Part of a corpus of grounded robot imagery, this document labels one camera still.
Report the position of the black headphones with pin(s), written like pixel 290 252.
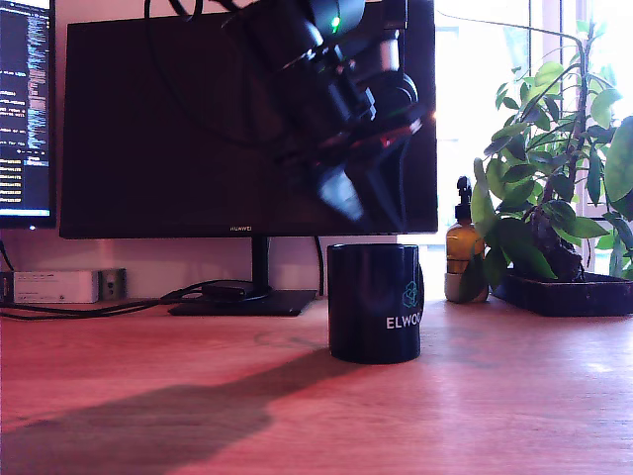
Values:
pixel 408 91

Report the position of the monitor showing text lines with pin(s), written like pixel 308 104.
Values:
pixel 25 148

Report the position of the black plant tray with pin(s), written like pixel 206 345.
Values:
pixel 569 297

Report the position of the amber pump bottle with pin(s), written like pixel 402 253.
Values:
pixel 460 247

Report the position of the black Elwood mug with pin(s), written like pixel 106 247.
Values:
pixel 366 307

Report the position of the small grey adapter block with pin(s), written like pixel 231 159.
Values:
pixel 113 284

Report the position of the black monitor stand base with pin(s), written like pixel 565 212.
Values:
pixel 247 303

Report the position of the black Huawei monitor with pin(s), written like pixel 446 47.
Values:
pixel 148 148

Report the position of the dark grey device box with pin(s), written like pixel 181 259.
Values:
pixel 6 287

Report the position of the white device box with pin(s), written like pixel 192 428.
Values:
pixel 54 287

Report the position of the green leafy plant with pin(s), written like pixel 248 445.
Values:
pixel 524 247

